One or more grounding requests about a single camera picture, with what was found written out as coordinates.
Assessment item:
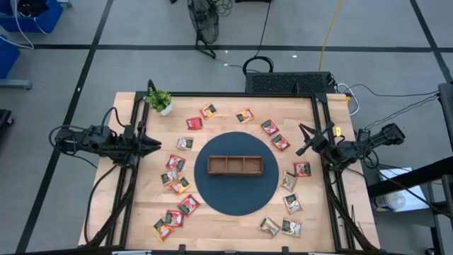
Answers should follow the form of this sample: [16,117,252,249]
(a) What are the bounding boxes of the long black arm cable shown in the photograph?
[84,163,121,245]

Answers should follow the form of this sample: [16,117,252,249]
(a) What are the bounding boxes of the grey metal stand foot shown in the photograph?
[0,78,33,90]

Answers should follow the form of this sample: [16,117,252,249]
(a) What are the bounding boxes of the black floor fan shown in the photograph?
[186,0,220,60]

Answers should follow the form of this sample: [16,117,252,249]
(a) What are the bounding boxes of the orange tea packet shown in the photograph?
[199,103,219,120]
[168,176,191,196]
[152,218,175,243]
[236,108,256,125]

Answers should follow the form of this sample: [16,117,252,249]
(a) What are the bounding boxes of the yellow cable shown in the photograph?
[318,0,344,72]

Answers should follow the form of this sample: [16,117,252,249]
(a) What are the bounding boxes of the scattered snack packets on table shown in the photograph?
[281,218,303,238]

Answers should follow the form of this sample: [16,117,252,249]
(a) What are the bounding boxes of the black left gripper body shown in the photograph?
[120,120,147,168]

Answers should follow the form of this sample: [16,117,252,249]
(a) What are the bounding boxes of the black metal desk frame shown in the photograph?
[366,81,453,255]

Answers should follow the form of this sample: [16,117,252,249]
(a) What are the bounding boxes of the wooden three-compartment box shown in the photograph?
[207,155,265,177]

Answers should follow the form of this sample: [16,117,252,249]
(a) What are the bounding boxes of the black wheeled object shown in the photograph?
[0,108,15,129]

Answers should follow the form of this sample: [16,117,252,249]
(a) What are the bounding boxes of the coiled thick black cable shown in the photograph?
[242,55,275,77]

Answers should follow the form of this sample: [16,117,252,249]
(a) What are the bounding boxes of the tangled black cables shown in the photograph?
[211,0,234,17]

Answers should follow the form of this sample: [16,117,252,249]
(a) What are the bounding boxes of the blue plastic bin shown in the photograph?
[0,0,64,33]
[0,34,21,79]

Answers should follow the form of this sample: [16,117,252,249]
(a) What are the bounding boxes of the small green plant white pot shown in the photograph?
[145,87,173,117]

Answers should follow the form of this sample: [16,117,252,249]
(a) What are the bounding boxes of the white cardboard box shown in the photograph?
[377,166,430,213]

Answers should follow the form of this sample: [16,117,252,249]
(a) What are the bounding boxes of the white looped cable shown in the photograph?
[336,83,360,117]

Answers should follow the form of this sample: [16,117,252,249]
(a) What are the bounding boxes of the beige tea packet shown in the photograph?
[282,193,304,215]
[258,216,282,237]
[176,137,195,151]
[160,169,179,186]
[280,171,298,193]

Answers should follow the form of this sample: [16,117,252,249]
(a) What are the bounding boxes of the round dark blue woven placemat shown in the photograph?
[193,131,280,217]

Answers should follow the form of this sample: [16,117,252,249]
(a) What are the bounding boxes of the black perforated computer case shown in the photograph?
[245,72,336,95]

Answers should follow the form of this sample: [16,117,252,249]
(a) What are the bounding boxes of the thin black floor cable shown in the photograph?
[345,83,442,98]
[253,0,273,57]

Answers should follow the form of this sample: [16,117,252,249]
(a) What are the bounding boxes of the white wipes canister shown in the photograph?
[370,191,407,213]

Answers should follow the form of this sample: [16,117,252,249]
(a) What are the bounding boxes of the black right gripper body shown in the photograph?
[295,121,336,157]

